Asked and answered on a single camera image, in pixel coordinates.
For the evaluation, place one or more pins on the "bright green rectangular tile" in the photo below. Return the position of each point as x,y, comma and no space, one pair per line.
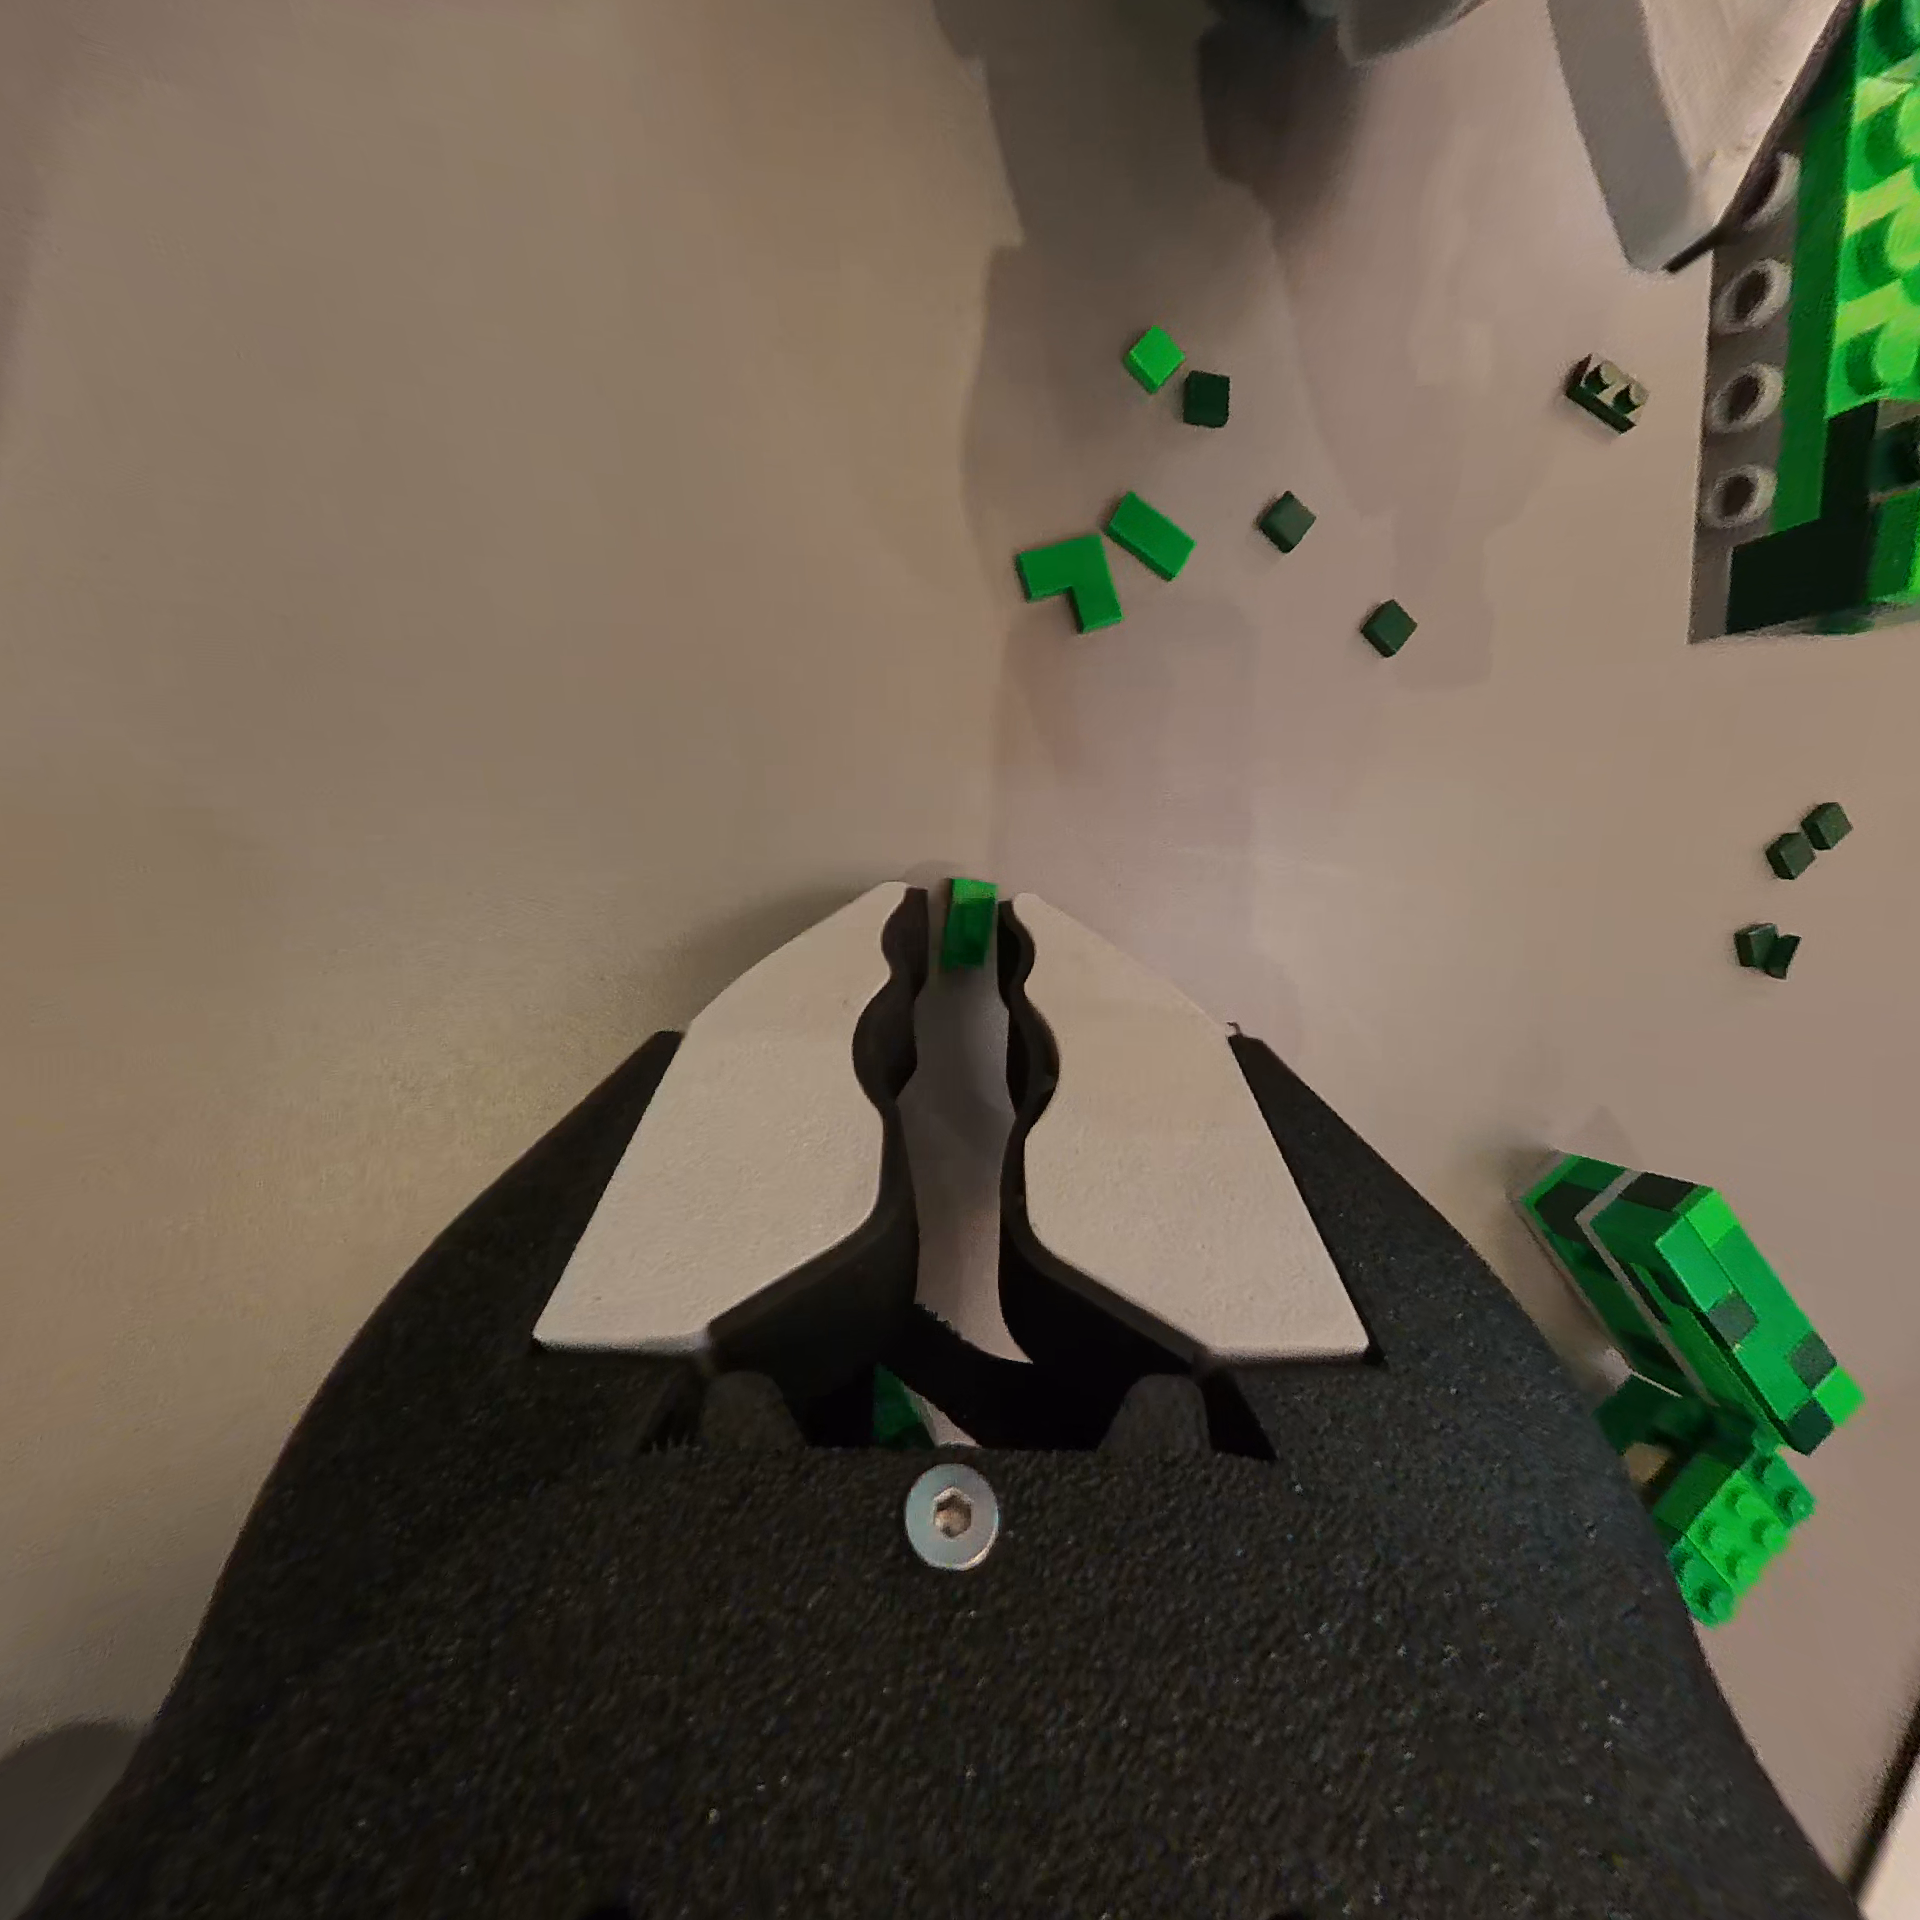
1152,534

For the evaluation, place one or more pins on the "bright green brick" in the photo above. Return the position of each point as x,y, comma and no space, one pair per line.
902,1412

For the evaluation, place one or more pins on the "dark green small brick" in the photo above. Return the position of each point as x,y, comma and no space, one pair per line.
1763,952

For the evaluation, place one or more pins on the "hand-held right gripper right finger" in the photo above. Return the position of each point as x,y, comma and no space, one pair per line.
1185,1186

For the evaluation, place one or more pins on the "grey desk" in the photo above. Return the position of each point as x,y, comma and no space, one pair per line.
451,601

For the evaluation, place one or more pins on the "bright green corner tile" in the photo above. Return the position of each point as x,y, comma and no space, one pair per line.
1056,567

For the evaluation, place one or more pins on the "green creeper brick build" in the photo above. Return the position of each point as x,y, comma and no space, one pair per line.
1710,1350

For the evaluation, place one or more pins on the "bright green small tile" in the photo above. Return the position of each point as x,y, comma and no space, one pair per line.
967,922

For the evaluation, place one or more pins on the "bright green square tile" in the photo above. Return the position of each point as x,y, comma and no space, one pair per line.
1152,358

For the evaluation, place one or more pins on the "green and grey brick assembly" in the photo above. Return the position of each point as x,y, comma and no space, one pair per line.
1845,300

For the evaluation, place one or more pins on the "dark green studded brick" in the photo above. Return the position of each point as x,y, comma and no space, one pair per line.
1604,394

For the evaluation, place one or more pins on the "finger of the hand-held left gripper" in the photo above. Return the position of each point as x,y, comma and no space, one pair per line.
1680,106

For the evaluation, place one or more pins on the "dark green square tile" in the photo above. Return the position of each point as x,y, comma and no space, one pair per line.
1389,632
1826,827
1205,400
1290,525
1789,858

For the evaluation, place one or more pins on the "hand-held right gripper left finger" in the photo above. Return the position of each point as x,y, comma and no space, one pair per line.
735,1155

